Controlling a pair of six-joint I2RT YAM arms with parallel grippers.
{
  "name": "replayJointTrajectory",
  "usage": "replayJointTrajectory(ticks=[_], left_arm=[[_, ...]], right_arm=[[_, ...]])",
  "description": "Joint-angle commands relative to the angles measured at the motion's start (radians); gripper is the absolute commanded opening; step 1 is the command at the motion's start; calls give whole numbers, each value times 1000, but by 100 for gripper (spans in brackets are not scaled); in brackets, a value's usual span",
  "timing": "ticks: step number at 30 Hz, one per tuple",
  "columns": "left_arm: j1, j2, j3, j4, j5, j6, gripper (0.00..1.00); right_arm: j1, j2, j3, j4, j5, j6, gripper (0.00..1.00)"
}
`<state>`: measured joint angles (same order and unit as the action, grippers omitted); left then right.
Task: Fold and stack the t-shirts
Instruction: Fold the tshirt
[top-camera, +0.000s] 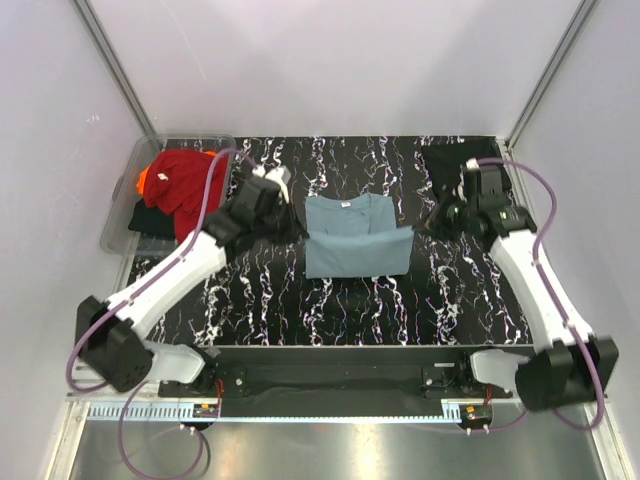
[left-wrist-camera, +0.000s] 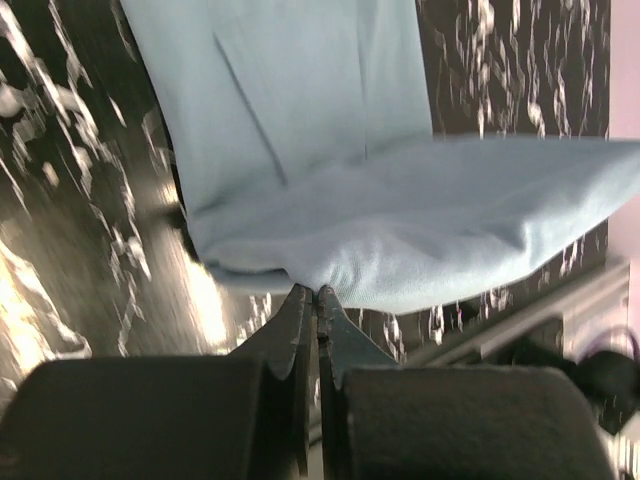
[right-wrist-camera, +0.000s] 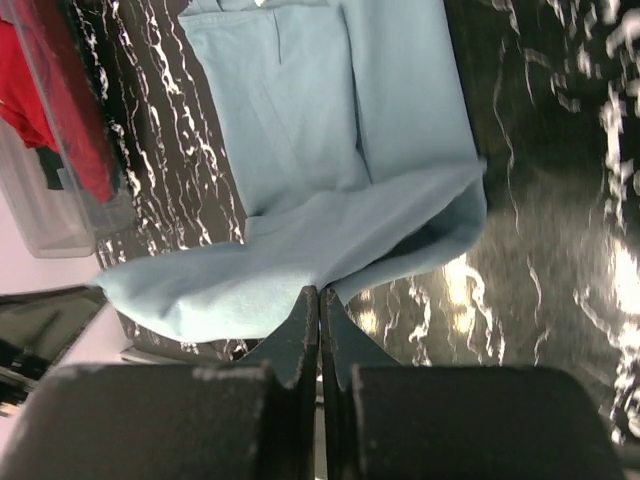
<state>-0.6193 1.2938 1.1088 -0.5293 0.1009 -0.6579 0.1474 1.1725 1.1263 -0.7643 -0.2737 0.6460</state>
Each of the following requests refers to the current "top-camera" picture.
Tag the red t-shirt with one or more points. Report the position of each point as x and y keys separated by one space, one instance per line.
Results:
x=175 y=183

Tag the orange t-shirt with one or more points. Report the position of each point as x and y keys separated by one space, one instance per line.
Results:
x=140 y=184

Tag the blue t-shirt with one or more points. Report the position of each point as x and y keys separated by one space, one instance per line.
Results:
x=355 y=238

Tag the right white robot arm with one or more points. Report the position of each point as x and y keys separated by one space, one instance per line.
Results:
x=570 y=364

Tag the black t-shirt in bin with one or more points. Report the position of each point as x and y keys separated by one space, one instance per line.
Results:
x=151 y=221

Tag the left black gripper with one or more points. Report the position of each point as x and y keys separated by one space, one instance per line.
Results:
x=294 y=230

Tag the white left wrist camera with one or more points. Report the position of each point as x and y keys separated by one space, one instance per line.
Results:
x=280 y=175

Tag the folded black t-shirt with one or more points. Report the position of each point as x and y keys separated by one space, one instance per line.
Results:
x=444 y=161

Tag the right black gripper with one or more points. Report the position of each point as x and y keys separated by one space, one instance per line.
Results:
x=451 y=233

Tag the white slotted cable duct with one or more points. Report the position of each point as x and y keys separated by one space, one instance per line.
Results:
x=154 y=411

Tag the clear plastic bin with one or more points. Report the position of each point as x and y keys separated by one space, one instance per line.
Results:
x=117 y=238

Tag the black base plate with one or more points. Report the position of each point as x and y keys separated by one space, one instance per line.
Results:
x=415 y=384

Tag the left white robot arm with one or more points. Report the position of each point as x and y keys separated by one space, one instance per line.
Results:
x=111 y=335

